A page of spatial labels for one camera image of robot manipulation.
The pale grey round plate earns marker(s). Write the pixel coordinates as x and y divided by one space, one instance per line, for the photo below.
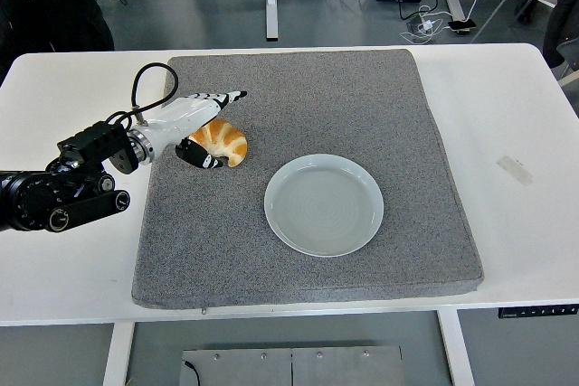
323 209

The grey fabric mat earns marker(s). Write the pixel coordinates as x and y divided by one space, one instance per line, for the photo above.
316 101

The black smartphone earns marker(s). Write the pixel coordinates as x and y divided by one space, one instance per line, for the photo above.
461 24

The black power adapter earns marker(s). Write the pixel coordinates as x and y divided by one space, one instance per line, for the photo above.
414 24

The black table control panel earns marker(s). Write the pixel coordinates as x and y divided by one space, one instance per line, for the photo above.
538 311

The clear tape piece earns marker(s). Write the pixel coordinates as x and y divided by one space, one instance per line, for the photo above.
513 170

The person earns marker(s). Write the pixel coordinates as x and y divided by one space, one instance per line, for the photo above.
45 6

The grey metal plate with screws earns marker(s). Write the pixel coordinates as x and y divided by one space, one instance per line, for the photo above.
316 368

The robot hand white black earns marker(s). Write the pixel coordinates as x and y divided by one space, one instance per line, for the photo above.
185 115

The orange croissant bread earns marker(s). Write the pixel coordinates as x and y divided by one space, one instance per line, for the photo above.
230 142

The white table leg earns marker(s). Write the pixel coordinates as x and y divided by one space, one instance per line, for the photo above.
118 354
454 350

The dark jacket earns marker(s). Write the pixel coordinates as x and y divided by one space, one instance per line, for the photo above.
561 24

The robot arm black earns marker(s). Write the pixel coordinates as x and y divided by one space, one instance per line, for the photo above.
36 196

